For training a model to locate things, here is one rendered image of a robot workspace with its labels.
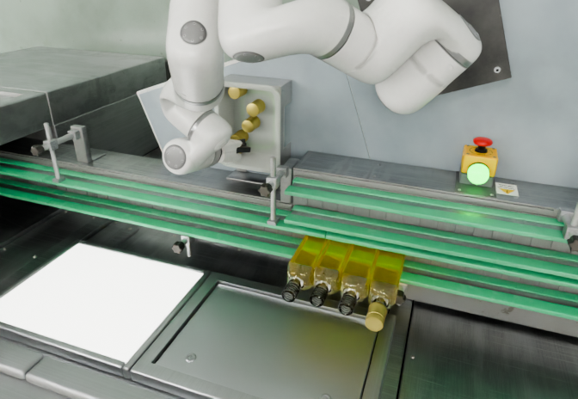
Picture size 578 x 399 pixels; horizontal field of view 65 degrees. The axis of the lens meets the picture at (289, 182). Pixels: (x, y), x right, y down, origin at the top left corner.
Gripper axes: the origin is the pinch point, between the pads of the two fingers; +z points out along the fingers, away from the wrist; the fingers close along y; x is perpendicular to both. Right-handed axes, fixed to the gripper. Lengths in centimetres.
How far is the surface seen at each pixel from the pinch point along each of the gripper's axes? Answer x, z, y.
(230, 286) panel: -33.6, -10.9, 6.9
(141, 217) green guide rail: -22.8, -5.2, -23.0
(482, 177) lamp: 1, -5, 60
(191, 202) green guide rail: -15.3, -6.9, -7.4
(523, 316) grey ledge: -30, 0, 74
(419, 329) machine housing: -35, -7, 52
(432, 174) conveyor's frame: -0.6, 2.1, 49.7
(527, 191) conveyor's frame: -1, 0, 70
